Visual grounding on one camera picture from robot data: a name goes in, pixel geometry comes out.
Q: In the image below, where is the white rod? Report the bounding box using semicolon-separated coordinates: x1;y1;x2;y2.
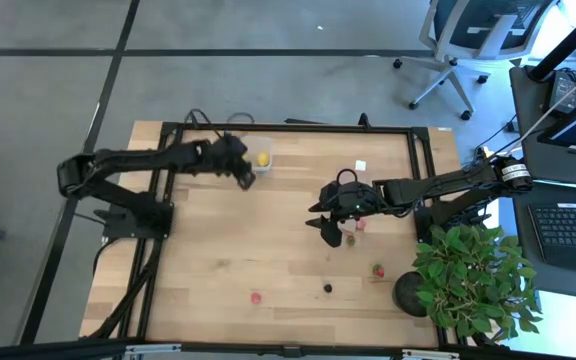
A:
514;60;576;147

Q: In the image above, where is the black power adapter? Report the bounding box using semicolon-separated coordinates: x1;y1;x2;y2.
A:
549;69;576;114

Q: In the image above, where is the dark grey desk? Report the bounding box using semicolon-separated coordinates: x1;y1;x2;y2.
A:
509;63;576;189
510;178;576;302

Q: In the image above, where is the black floor cable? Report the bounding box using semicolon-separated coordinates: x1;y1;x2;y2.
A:
470;113;525;161

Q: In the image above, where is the green leafy plant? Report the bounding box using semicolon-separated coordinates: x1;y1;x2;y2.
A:
411;223;544;342

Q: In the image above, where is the clear plastic tupperware container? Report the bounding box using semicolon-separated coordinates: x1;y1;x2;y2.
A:
240;135;275;174

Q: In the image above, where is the black rig post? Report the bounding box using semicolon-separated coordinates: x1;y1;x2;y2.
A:
527;0;576;84

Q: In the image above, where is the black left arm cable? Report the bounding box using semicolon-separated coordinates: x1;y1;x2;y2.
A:
183;108;256;137

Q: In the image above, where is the grey office chair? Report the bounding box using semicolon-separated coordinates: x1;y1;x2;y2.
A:
392;0;555;122

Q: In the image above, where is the black aluminium table frame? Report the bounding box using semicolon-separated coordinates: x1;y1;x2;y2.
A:
80;112;462;351

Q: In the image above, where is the black aluminium crossbar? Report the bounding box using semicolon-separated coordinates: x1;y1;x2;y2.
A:
0;338;576;360

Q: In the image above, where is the black keyboard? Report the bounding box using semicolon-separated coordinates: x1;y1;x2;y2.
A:
527;202;576;274

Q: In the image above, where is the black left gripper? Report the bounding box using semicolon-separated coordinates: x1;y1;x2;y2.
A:
194;134;258;192

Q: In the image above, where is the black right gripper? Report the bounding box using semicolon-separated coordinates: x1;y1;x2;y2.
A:
304;179;385;250

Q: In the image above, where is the black plant pot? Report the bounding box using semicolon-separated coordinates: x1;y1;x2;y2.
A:
392;271;430;319

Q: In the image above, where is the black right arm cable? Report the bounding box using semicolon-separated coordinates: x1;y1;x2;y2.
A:
336;168;361;186

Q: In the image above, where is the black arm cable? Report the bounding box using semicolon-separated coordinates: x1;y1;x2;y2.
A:
336;168;361;186
183;108;256;137

